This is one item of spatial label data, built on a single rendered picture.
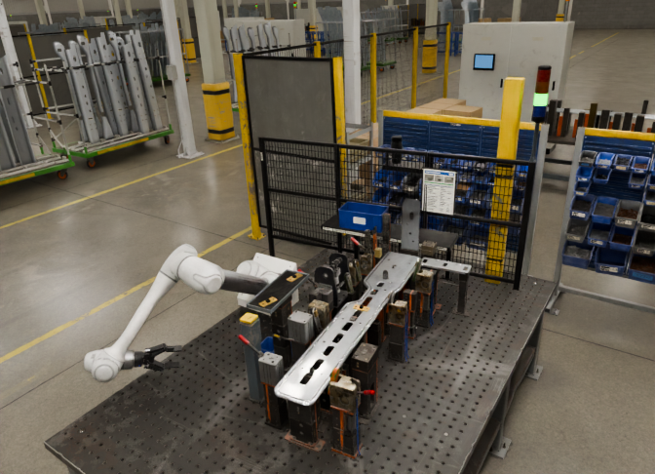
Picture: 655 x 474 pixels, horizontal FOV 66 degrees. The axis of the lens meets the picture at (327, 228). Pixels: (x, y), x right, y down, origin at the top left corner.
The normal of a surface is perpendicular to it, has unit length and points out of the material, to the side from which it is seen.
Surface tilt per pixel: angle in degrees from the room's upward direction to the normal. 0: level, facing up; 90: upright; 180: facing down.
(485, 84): 90
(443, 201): 90
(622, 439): 0
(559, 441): 0
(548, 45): 90
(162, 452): 0
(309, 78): 89
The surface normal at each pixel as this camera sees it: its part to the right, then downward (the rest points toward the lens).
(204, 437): -0.04, -0.91
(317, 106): -0.55, 0.36
